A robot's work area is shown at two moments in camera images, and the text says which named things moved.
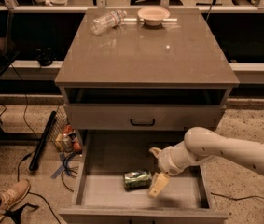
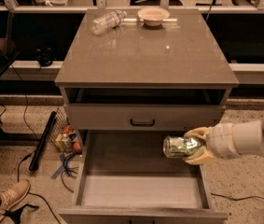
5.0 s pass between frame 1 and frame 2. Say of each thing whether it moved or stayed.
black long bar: stayed
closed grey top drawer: stayed
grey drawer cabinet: stayed
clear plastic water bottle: stayed
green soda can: moved
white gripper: moved
